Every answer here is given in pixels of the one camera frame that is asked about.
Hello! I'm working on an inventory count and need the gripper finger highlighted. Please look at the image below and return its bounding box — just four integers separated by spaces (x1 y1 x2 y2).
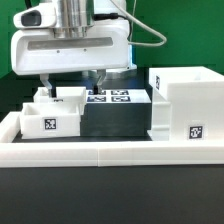
40 74 53 98
93 69 106 95

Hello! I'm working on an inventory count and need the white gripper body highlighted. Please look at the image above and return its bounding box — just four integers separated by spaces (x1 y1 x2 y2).
11 0 130 75

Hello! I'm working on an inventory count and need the white front drawer tray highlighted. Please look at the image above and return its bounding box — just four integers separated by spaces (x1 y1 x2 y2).
20 102 81 139

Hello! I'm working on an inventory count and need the white drawer tray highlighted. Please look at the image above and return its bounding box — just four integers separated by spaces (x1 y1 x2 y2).
33 87 86 115
20 102 81 139

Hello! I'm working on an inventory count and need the white drawer cabinet box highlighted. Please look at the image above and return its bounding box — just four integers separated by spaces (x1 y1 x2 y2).
149 67 224 141

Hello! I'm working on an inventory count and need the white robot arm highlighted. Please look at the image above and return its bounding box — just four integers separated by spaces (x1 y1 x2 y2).
11 0 131 94

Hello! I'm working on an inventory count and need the white rear drawer tray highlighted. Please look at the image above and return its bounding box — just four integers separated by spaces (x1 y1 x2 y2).
33 87 86 115

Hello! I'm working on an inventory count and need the marker tag sheet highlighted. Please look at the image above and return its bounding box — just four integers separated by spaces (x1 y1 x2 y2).
86 89 151 104

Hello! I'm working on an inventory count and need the black pole stand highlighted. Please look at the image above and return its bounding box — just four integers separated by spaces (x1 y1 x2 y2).
24 0 32 9

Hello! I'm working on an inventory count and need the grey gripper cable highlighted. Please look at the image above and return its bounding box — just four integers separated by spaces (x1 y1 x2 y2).
94 0 168 48

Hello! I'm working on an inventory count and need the white U-shaped border frame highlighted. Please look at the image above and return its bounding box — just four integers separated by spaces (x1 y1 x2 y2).
0 112 224 168

